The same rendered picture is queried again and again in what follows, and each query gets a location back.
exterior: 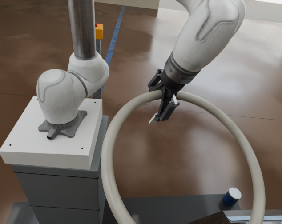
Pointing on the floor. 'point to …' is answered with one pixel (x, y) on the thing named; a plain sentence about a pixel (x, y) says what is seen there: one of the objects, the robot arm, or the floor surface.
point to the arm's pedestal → (66, 189)
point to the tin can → (232, 196)
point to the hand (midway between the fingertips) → (151, 109)
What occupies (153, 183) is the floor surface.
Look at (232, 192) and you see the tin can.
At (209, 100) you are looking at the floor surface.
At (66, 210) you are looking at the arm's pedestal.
